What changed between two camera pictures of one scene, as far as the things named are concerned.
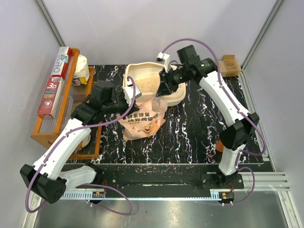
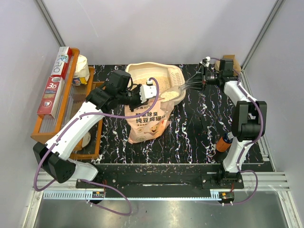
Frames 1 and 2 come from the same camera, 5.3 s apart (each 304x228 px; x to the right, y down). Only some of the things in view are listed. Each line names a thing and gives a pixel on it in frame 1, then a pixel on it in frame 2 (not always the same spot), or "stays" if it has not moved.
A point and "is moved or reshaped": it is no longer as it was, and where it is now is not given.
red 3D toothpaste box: (50, 100) stays
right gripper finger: (163, 90) → (196, 78)
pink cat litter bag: (144, 121) is moved or reshaped
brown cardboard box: (229, 67) stays
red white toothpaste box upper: (61, 64) stays
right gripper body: (174, 78) → (211, 78)
